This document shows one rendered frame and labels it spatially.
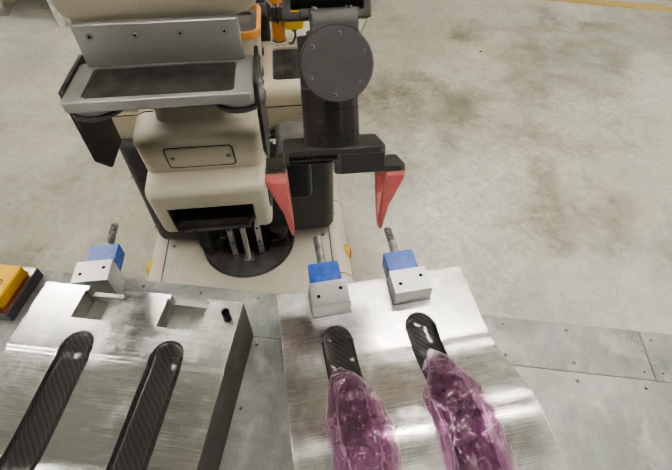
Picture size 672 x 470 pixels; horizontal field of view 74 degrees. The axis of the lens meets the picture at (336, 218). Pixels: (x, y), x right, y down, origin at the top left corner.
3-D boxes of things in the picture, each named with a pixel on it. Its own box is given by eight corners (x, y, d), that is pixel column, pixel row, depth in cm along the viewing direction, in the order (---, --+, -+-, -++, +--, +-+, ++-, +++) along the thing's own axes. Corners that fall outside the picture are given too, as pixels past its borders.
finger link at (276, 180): (340, 242, 47) (336, 155, 43) (272, 248, 46) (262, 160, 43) (334, 218, 53) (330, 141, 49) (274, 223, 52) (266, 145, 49)
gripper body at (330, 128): (386, 163, 44) (386, 86, 41) (284, 171, 43) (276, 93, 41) (375, 149, 50) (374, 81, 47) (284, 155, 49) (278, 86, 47)
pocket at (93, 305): (99, 300, 59) (88, 285, 57) (137, 304, 59) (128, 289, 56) (83, 331, 56) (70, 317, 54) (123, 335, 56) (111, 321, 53)
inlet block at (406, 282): (369, 241, 69) (371, 218, 65) (400, 236, 70) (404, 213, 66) (391, 314, 61) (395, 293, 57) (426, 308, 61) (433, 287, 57)
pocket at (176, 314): (177, 308, 59) (169, 293, 56) (216, 312, 58) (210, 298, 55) (164, 340, 56) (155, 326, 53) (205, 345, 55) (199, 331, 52)
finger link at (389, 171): (405, 237, 47) (406, 150, 44) (338, 242, 47) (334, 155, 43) (392, 214, 53) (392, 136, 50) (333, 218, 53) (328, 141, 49)
